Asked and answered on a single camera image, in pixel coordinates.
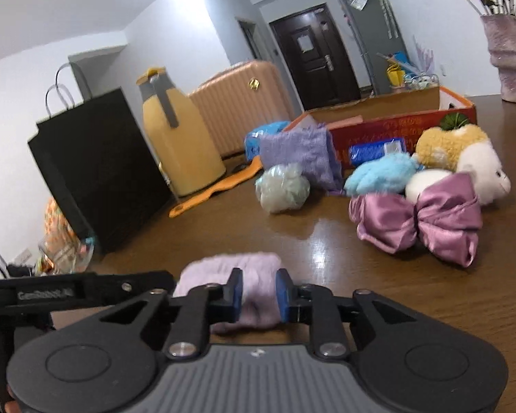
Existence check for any blue tissue pack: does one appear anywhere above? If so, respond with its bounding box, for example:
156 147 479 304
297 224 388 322
348 138 407 164

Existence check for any grey refrigerator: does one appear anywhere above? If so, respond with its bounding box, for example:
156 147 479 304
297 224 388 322
337 0 409 95

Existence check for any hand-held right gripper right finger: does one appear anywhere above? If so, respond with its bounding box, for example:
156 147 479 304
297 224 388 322
275 268 419 360

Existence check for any blue plastic packet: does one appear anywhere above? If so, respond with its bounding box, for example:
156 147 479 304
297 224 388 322
244 121 291 160

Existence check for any purple fluffy towel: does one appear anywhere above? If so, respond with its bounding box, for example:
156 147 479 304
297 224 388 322
258 124 345 194

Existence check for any lilac fluffy cloth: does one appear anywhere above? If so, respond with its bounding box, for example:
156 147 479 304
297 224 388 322
172 253 284 335

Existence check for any dark brown entrance door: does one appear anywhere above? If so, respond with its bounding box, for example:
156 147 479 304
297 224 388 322
269 3 362 112

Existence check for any pink textured vase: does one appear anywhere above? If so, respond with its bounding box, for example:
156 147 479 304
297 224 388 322
479 14 516 104

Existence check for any red cardboard box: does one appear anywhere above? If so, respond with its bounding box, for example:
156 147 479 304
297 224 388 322
284 86 477 169

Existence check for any yellow thermos jug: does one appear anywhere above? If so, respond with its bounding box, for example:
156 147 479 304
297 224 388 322
137 67 227 198

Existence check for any purple satin bow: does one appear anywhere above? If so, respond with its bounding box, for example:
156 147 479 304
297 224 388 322
349 173 483 267

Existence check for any black paper bag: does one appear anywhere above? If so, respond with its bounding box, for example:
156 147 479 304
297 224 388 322
28 64 177 264

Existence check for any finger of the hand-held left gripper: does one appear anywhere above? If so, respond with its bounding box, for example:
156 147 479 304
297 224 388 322
92 270 175 311

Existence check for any orange shoehorn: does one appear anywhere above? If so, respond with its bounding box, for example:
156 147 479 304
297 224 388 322
169 156 264 218

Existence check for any grey interior doorway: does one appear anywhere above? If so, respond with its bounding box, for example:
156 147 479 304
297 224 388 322
236 17 264 62

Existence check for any yellow paper bag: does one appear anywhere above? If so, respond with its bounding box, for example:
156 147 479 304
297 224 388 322
386 64 407 89

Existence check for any lavender bouquet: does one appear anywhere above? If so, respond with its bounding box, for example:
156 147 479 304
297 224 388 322
413 36 436 75

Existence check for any yellow and white plush toy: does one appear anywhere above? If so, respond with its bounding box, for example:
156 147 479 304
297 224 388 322
414 124 512 206

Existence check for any orange patterned bag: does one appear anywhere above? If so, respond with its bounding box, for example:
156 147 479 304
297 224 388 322
43 198 77 247

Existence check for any grey-green bath pouf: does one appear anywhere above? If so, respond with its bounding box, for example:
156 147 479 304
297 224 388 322
255 164 311 214

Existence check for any blue and white plush toy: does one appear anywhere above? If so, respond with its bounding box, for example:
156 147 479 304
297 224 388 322
344 153 456 204

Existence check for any pink suitcase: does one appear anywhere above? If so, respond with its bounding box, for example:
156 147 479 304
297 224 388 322
187 61 295 159

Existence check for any glass bowl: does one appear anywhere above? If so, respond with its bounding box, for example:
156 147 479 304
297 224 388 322
39 236 96 274

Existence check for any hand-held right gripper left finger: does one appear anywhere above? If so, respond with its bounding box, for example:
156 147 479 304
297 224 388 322
99 268 244 360

